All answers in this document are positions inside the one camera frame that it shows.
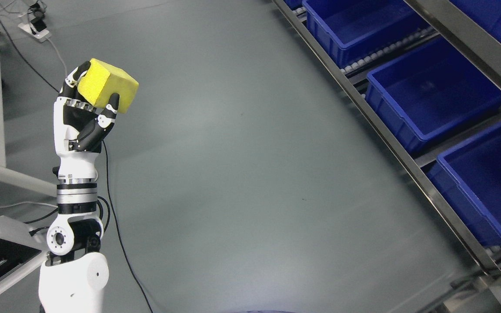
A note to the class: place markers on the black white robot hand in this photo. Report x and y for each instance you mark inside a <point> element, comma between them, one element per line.
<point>79,129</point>

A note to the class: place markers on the yellow foam block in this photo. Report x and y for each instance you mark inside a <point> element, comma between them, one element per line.
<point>102,80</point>

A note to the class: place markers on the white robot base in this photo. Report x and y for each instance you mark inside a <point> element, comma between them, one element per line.
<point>21,252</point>

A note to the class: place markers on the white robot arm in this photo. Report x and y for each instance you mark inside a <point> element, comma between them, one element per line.
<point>74,275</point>

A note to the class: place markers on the blue bin middle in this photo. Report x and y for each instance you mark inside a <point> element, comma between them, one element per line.
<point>430,94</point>

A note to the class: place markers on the metal shelf rack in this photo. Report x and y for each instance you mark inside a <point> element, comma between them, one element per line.
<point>481,290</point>

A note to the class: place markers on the white power strip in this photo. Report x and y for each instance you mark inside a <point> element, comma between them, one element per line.
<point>39,35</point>

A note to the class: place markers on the blue bin upper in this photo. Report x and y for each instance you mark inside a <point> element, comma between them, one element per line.
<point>350,30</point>

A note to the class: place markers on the blue bin lower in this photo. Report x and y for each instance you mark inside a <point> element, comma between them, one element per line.
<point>468,176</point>

